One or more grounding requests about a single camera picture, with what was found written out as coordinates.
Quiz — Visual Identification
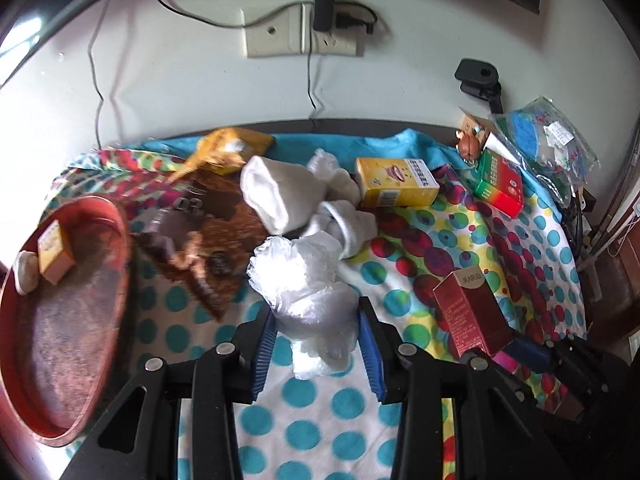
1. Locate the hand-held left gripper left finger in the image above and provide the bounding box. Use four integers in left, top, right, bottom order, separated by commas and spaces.
60, 305, 276, 480

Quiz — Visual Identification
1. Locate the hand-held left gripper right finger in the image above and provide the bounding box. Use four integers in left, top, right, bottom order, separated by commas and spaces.
357, 296, 556, 480

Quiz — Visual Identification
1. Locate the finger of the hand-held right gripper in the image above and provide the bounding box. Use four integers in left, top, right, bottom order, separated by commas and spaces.
507, 335, 608, 403

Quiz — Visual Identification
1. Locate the large clear plastic bag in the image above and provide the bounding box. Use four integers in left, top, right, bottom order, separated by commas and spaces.
246, 236, 362, 381

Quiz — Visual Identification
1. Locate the dark red box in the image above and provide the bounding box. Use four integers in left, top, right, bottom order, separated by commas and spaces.
432, 270, 515, 360

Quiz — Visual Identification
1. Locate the yellow medicine box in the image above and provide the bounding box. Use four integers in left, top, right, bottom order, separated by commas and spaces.
355, 157, 441, 209

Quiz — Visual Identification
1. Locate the pink plastic item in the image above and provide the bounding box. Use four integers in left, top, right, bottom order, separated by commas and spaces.
492, 351, 521, 375

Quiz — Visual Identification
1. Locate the polka dot cloth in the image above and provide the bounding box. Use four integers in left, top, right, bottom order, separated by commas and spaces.
47, 142, 588, 480

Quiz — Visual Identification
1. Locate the white sock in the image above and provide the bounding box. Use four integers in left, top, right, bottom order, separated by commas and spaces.
306, 170, 379, 260
240, 156, 327, 235

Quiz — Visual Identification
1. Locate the brown snack packet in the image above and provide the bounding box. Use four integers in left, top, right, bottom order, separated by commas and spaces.
131, 162, 266, 322

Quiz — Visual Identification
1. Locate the green and red medicine box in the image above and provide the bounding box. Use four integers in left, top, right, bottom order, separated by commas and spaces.
472, 149, 526, 219

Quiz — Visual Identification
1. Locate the small crumpled clear plastic bag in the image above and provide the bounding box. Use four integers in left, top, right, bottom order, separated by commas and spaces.
306, 148, 346, 186

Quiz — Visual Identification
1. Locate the round red tray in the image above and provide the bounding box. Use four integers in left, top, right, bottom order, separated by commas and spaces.
0, 194, 135, 448

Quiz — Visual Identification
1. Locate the blue cloth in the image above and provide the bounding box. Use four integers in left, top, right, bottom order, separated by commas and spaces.
135, 127, 566, 221

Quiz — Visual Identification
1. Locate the clear bag with blue item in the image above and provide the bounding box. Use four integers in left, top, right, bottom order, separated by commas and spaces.
487, 96, 600, 196

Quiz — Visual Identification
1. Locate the yellow snack packet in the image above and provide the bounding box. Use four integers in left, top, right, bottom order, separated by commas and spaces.
167, 127, 276, 183

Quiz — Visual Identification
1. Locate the white paper sheet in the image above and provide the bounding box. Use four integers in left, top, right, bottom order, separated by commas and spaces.
484, 132, 521, 162

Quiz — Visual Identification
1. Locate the brown-haired toy figurine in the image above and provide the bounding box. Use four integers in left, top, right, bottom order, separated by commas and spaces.
455, 127, 488, 163

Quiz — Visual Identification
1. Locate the small yellow box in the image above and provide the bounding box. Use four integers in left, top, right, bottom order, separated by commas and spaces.
37, 220, 77, 283

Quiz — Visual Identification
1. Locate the small cardboard box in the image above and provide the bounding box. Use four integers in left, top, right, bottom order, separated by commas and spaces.
459, 107, 496, 136

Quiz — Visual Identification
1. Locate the white round pebble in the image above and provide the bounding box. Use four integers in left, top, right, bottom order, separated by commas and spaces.
13, 251, 40, 295

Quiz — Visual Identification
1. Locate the black plug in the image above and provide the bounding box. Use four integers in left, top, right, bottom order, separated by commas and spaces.
334, 7, 377, 36

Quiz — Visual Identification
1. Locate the black power adapter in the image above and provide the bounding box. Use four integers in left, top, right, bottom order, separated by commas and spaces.
312, 0, 337, 32

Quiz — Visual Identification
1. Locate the black adapter cable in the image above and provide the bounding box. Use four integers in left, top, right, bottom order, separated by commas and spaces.
305, 50, 319, 122

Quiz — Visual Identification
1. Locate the black clip mount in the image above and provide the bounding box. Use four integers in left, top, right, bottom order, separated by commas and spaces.
454, 59, 505, 112

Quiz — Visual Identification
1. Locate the beige wall power socket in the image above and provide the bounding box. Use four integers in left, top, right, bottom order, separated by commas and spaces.
302, 2, 366, 57

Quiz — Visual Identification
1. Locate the thin black cable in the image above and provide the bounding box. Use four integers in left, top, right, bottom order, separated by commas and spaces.
87, 0, 126, 143

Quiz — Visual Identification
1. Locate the beige wall plate round port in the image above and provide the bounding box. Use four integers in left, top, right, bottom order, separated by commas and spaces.
243, 4, 307, 59

